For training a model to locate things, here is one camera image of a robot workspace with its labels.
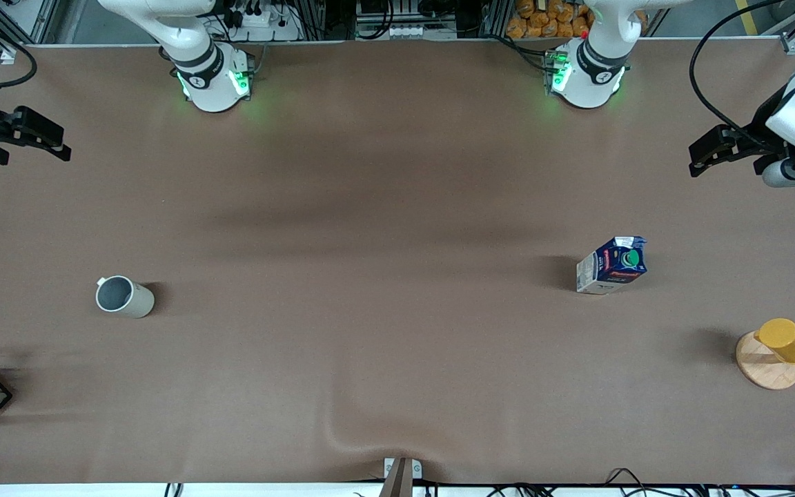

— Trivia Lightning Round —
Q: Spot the blue milk carton green cap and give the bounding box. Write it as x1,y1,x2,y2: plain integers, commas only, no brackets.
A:
576,235,648,295

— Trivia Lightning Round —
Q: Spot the white mug grey inside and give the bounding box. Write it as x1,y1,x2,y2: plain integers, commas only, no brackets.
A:
95,275,156,319

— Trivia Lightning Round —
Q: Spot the yellow plastic cup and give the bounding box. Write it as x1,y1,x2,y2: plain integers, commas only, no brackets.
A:
754,318,795,364

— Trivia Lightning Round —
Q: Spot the round wooden cup stand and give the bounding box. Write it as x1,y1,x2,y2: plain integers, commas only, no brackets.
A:
736,331,795,391

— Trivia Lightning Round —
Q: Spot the pile of orange packets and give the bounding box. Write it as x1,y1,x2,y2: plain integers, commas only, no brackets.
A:
506,0,648,39

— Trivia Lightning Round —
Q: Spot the grey metal table clamp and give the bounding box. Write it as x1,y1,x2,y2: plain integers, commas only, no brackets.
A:
382,457,422,497

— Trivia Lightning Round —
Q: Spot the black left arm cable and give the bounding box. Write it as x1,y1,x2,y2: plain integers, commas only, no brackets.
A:
689,0,795,149

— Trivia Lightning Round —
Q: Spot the black floor cable bundle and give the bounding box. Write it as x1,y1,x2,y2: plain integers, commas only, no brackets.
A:
480,468,795,497

